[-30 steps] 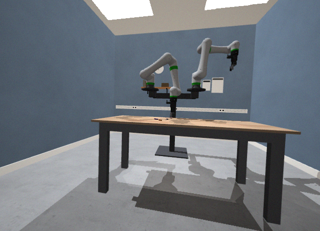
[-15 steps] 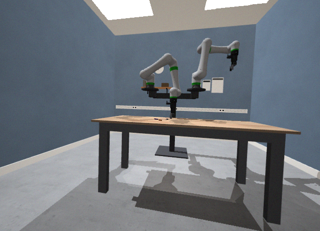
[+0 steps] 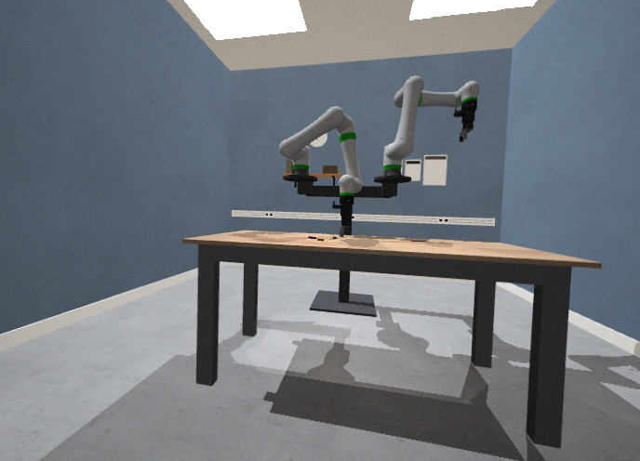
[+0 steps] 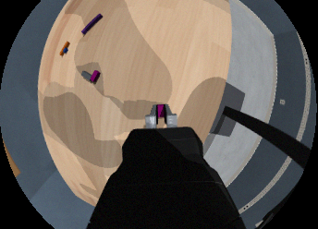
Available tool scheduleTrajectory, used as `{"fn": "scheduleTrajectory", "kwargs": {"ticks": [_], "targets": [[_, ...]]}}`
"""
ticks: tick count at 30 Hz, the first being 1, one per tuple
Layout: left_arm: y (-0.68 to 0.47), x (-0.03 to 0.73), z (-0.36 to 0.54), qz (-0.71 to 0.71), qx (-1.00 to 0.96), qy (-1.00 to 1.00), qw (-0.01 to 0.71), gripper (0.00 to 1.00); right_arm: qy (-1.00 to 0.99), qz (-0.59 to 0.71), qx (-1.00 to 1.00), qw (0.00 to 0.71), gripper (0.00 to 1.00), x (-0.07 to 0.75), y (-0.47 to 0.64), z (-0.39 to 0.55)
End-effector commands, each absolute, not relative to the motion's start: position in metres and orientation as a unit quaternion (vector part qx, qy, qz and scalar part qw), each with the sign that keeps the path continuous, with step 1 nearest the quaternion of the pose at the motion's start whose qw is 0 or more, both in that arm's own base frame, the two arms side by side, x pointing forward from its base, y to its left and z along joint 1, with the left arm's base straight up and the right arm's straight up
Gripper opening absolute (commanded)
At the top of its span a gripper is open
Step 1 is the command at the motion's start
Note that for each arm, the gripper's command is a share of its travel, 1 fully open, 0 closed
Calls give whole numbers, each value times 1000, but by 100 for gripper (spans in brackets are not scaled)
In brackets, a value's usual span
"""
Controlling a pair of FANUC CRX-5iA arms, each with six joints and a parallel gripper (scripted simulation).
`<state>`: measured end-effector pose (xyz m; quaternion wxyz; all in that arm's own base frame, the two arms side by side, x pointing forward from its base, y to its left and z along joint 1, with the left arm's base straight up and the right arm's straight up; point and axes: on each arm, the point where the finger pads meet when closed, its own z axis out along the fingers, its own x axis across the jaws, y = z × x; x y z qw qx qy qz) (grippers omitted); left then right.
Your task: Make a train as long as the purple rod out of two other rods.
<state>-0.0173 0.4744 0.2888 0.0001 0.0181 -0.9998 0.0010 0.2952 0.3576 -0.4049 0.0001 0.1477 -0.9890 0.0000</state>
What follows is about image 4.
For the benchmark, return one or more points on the orange rod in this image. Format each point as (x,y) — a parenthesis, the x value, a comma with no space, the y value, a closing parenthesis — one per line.
(65,45)

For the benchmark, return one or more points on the purple rod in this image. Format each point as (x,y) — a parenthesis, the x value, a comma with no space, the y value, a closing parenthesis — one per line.
(91,23)

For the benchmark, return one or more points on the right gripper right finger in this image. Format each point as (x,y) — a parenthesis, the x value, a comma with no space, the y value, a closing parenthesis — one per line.
(169,118)

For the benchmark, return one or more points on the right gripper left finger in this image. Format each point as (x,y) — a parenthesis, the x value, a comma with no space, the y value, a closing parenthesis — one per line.
(151,120)

